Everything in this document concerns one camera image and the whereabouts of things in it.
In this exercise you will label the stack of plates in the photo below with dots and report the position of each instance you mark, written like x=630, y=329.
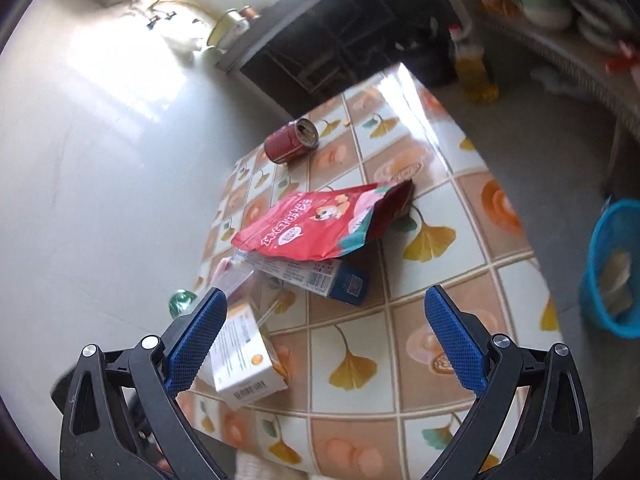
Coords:
x=600, y=20

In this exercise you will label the stack of ceramic bowls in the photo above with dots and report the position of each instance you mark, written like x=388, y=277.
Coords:
x=542, y=2

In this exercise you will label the yellow and white carton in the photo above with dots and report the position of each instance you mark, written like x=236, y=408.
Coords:
x=240, y=360

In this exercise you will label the blue plastic basket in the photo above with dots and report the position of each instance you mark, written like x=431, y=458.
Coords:
x=595, y=270

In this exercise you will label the green plastic bottle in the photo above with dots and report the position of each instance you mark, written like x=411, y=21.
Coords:
x=182, y=302

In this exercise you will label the red drink can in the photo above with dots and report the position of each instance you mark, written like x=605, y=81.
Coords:
x=285, y=145

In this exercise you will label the clear plastic container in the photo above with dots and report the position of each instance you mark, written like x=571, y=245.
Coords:
x=235, y=277

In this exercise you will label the tile pattern tablecloth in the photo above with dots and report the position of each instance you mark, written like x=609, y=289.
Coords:
x=360, y=310

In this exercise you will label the metal shelf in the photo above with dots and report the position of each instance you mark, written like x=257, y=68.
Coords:
x=575, y=60

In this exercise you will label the red snack bag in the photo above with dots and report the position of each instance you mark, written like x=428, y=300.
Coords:
x=310, y=230

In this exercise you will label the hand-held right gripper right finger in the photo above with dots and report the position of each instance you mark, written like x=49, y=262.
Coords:
x=455, y=340

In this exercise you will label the yellow cooking oil bottle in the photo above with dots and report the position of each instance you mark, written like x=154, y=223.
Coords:
x=472, y=70

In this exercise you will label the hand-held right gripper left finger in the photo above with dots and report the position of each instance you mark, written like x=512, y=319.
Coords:
x=197, y=340

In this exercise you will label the blue and white carton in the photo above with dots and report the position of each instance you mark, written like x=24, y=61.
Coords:
x=330, y=277

